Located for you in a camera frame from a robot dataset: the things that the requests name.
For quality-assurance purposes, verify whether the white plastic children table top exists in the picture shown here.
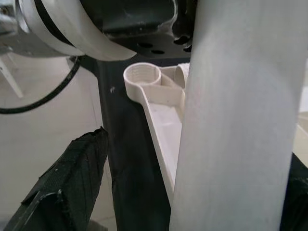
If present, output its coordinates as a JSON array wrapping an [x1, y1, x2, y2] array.
[[123, 62, 193, 202]]

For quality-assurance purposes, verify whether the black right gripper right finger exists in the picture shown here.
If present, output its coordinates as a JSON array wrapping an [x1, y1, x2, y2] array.
[[281, 151, 308, 231]]

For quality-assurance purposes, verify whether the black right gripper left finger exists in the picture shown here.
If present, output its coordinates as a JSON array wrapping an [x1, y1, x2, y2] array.
[[4, 126, 109, 231]]

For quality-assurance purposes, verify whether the black tablecloth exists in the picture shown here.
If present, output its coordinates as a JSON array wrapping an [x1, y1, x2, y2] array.
[[79, 56, 191, 231]]

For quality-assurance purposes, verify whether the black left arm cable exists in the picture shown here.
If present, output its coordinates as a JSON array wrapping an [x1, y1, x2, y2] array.
[[0, 55, 81, 115]]

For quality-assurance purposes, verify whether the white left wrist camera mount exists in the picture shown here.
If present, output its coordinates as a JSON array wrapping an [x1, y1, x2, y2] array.
[[15, 0, 138, 61]]

